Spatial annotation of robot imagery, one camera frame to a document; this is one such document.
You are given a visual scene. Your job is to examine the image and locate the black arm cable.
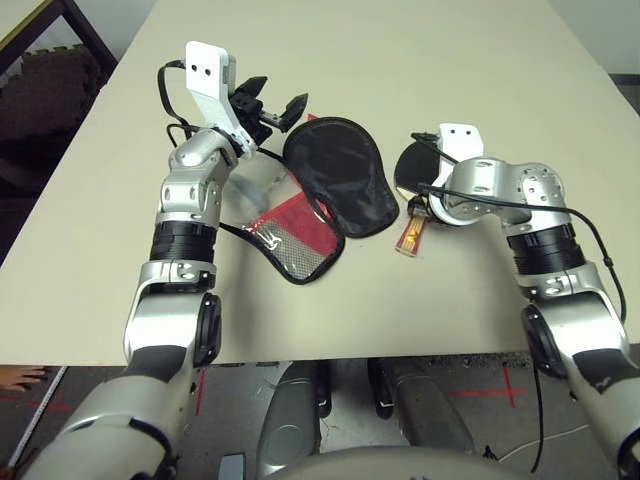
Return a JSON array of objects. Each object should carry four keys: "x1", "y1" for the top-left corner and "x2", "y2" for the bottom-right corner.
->
[
  {"x1": 157, "y1": 59, "x2": 201, "y2": 146},
  {"x1": 410, "y1": 132, "x2": 629, "y2": 474}
]

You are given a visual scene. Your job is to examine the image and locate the grey right robot leg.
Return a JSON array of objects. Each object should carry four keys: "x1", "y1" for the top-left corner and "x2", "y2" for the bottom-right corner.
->
[{"x1": 367, "y1": 357, "x2": 476, "y2": 454}]

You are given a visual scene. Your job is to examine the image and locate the black red paddle case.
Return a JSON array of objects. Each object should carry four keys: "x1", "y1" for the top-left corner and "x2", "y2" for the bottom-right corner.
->
[{"x1": 219, "y1": 113, "x2": 400, "y2": 286}]

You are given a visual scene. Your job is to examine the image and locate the white measuring tape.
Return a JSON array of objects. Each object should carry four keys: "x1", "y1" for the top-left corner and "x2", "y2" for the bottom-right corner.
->
[{"x1": 13, "y1": 366, "x2": 68, "y2": 461}]

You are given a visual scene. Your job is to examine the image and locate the red floor tape cross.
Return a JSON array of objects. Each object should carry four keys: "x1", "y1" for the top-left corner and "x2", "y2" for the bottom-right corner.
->
[{"x1": 452, "y1": 367, "x2": 529, "y2": 419}]

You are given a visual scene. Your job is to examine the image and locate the grey blue rectangular block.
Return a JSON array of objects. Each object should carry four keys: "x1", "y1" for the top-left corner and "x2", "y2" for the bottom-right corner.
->
[{"x1": 218, "y1": 452, "x2": 247, "y2": 480}]

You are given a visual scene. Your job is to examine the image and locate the grey left robot leg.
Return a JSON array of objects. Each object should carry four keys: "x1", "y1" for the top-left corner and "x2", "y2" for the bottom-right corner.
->
[{"x1": 259, "y1": 362, "x2": 334, "y2": 469}]

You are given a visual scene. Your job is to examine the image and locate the bystander bare hand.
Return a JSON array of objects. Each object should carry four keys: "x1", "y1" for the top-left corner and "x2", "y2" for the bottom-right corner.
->
[{"x1": 0, "y1": 366, "x2": 47, "y2": 395}]

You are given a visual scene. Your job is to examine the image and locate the grey robot leg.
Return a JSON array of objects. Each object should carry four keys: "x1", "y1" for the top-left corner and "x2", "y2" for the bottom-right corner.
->
[
  {"x1": 259, "y1": 362, "x2": 334, "y2": 469},
  {"x1": 367, "y1": 357, "x2": 476, "y2": 454}
]

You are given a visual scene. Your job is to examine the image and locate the black rubber ping-pong paddle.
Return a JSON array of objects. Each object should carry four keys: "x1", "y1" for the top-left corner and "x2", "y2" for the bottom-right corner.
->
[{"x1": 393, "y1": 142, "x2": 446, "y2": 260}]

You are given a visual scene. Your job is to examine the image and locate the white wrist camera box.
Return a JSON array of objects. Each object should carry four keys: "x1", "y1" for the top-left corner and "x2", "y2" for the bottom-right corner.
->
[
  {"x1": 427, "y1": 123, "x2": 486, "y2": 226},
  {"x1": 184, "y1": 41, "x2": 259, "y2": 159}
]

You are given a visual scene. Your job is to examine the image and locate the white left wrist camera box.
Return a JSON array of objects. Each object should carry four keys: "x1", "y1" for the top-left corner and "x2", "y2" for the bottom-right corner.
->
[{"x1": 184, "y1": 41, "x2": 259, "y2": 159}]

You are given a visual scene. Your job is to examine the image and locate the dark framed side table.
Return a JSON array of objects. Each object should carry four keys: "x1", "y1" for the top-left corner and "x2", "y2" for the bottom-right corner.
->
[{"x1": 0, "y1": 0, "x2": 119, "y2": 186}]

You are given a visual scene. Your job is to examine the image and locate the thin white floor cable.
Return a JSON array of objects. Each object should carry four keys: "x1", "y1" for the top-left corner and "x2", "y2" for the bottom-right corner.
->
[{"x1": 482, "y1": 424, "x2": 591, "y2": 464}]

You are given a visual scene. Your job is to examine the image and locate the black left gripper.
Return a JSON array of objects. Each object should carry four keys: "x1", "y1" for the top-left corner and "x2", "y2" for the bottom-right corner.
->
[{"x1": 229, "y1": 75, "x2": 309, "y2": 146}]

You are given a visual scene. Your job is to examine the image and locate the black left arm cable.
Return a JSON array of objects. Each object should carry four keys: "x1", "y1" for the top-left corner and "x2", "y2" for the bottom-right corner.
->
[{"x1": 157, "y1": 59, "x2": 201, "y2": 146}]

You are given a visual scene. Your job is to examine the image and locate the grey robot torso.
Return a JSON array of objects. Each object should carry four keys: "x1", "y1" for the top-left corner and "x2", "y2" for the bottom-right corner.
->
[{"x1": 264, "y1": 446, "x2": 506, "y2": 480}]

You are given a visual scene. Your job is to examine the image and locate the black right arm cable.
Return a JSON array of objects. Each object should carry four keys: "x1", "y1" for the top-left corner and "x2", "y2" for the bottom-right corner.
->
[{"x1": 410, "y1": 132, "x2": 629, "y2": 474}]

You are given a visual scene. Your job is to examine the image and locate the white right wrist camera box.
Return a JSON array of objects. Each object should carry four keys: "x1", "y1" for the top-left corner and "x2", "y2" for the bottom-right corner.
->
[{"x1": 427, "y1": 123, "x2": 486, "y2": 226}]

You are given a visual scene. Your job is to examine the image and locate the dark brown foam mat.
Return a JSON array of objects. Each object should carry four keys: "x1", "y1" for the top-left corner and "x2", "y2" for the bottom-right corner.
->
[{"x1": 0, "y1": 47, "x2": 104, "y2": 166}]

